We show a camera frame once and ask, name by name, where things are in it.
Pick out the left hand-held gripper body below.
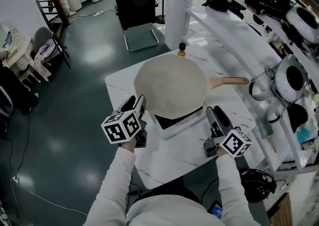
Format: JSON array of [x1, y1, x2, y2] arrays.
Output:
[[101, 109, 148, 149]]

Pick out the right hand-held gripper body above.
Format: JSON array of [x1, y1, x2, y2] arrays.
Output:
[[203, 125, 253, 158]]

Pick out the black induction cooktop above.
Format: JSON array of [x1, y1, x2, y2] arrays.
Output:
[[153, 105, 207, 141]]

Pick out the beige frying pan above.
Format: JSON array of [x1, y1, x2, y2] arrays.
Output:
[[134, 54, 250, 119]]

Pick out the person's right forearm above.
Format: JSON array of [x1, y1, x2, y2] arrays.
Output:
[[215, 146, 264, 226]]

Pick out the black shoulder bag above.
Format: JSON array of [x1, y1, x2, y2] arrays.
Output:
[[202, 0, 247, 13]]

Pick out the person's left forearm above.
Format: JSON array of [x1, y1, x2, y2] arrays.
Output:
[[83, 142, 137, 226]]

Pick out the teal brush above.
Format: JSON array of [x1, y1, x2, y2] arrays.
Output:
[[257, 116, 278, 153]]

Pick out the yellow oil bottle black cap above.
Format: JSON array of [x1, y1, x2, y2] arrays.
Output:
[[176, 42, 188, 58]]

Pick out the black device blue screen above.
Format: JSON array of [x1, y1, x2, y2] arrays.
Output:
[[207, 200, 224, 220]]

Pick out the teal packet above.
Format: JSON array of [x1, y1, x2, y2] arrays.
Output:
[[296, 122, 315, 146]]

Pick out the white headset black lens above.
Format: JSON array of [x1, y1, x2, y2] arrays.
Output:
[[248, 53, 312, 124]]

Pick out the person's legs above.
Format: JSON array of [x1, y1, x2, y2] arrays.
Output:
[[136, 177, 203, 205]]

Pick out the white shelving rack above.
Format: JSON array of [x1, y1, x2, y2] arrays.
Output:
[[164, 0, 319, 178]]

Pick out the person's torso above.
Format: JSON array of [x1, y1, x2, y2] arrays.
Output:
[[126, 194, 225, 226]]

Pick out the pale clothing bundle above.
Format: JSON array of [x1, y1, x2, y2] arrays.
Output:
[[33, 39, 56, 82]]

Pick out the black office chair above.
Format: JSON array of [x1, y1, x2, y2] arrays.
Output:
[[114, 0, 160, 52]]

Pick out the white dressing table oval mirror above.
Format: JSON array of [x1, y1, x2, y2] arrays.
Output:
[[0, 20, 37, 83]]

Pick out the white helmet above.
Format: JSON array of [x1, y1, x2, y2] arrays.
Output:
[[285, 6, 319, 44]]

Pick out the black stair railing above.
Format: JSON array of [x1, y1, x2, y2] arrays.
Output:
[[35, 0, 63, 25]]

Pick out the black floor cable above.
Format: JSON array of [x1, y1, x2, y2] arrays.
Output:
[[4, 111, 31, 178]]

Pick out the white floor cable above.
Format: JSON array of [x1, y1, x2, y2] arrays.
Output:
[[9, 177, 89, 217]]

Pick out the grey chair black frame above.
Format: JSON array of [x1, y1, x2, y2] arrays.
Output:
[[31, 26, 72, 71]]

